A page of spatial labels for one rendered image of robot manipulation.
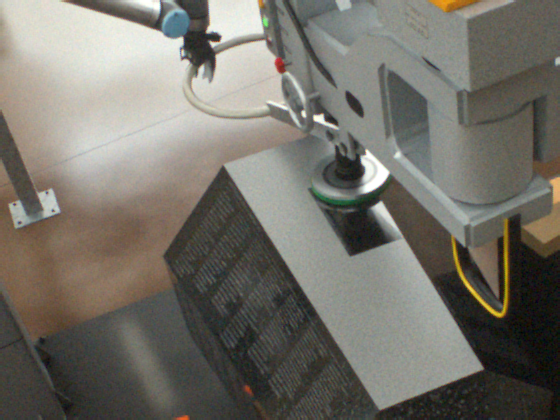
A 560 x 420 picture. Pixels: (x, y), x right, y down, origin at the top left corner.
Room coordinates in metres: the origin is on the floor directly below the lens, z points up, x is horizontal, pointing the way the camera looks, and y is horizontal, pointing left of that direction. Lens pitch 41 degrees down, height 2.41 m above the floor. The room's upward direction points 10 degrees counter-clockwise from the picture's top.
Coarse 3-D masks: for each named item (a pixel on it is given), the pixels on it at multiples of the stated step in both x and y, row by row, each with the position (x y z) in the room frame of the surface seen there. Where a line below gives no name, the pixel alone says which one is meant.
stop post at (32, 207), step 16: (0, 112) 3.35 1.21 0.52; (0, 128) 3.35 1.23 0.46; (0, 144) 3.34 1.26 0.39; (16, 144) 3.41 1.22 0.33; (16, 160) 3.35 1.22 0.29; (16, 176) 3.34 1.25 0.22; (16, 192) 3.33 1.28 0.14; (32, 192) 3.35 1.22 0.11; (48, 192) 3.47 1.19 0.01; (16, 208) 3.40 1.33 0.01; (32, 208) 3.34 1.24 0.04; (48, 208) 3.36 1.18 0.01; (16, 224) 3.29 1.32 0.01
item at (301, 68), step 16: (288, 0) 1.95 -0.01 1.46; (304, 0) 1.92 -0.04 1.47; (320, 0) 1.94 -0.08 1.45; (336, 0) 1.94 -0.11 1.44; (352, 0) 1.96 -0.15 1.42; (288, 16) 1.97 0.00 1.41; (304, 16) 1.92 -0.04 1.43; (288, 32) 1.99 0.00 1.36; (304, 32) 1.92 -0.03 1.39; (304, 48) 1.92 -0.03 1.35; (304, 64) 1.92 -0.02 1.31; (288, 80) 2.05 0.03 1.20; (304, 80) 1.94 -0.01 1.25; (320, 112) 1.92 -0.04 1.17
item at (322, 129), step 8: (272, 104) 2.37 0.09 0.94; (280, 104) 2.33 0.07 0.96; (272, 112) 2.38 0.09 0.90; (280, 112) 2.31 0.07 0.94; (280, 120) 2.33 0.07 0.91; (288, 120) 2.26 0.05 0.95; (304, 120) 2.13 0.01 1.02; (320, 120) 2.04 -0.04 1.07; (320, 128) 2.03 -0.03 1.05; (328, 128) 1.98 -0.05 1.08; (336, 128) 1.93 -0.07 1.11; (320, 136) 2.04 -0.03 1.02; (328, 136) 1.96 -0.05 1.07; (336, 136) 1.94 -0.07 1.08; (336, 144) 1.94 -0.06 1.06; (344, 144) 1.83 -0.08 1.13; (360, 144) 1.81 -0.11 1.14; (344, 152) 1.81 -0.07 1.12; (360, 152) 1.81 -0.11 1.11
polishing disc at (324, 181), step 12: (372, 156) 2.10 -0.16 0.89; (324, 168) 2.08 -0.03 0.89; (372, 168) 2.04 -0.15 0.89; (384, 168) 2.03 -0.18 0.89; (312, 180) 2.04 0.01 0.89; (324, 180) 2.03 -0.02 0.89; (336, 180) 2.02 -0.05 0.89; (360, 180) 2.00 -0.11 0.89; (372, 180) 1.99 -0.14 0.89; (384, 180) 1.98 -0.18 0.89; (324, 192) 1.98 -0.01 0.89; (336, 192) 1.97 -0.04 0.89; (348, 192) 1.96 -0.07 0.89; (360, 192) 1.95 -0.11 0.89; (372, 192) 1.95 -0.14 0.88
